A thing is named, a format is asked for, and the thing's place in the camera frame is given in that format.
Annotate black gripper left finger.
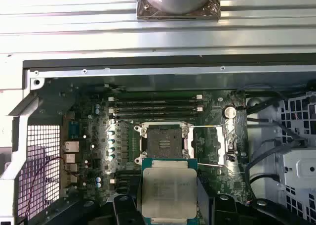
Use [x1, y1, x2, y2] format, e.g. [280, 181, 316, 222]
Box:
[79, 175, 144, 225]

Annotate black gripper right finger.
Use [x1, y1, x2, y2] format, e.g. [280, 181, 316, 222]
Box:
[197, 177, 312, 225]

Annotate silver CPU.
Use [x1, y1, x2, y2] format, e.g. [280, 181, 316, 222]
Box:
[141, 157, 199, 225]

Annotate metal socket cover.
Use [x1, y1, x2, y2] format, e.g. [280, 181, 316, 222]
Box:
[184, 124, 227, 167]

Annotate black RAM slot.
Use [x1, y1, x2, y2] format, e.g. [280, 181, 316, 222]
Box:
[107, 93, 203, 100]
[108, 99, 203, 106]
[115, 170, 143, 177]
[108, 111, 202, 119]
[107, 105, 203, 112]
[110, 176, 143, 184]
[115, 182, 141, 190]

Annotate CPU socket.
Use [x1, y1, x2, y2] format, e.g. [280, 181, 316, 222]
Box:
[134, 122, 196, 163]

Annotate green motherboard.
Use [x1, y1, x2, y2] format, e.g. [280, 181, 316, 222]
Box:
[63, 86, 249, 211]

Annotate silver perforated drive cage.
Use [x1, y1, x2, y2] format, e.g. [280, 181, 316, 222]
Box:
[246, 81, 316, 225]

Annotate blue port connector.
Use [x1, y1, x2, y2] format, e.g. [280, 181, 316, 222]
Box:
[70, 121, 79, 139]

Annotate silver coin battery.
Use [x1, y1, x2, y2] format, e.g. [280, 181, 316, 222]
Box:
[223, 105, 237, 119]

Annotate black PC case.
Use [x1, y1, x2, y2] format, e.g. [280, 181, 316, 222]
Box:
[0, 53, 316, 225]

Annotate looped black cable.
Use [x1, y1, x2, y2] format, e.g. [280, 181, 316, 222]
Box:
[244, 138, 281, 203]

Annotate thin red wire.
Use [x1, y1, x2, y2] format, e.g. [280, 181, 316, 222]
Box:
[26, 156, 69, 220]

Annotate square brown base plate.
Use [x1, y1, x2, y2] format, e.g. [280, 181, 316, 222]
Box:
[136, 0, 221, 20]

